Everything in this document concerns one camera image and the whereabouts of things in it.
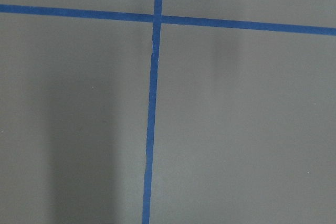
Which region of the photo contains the brown paper table cover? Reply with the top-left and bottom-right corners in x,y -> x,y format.
1,0 -> 335,223

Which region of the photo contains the long vertical blue tape strip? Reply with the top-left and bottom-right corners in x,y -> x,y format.
142,0 -> 163,223

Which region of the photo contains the long horizontal blue tape strip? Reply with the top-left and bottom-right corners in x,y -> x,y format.
1,4 -> 335,36

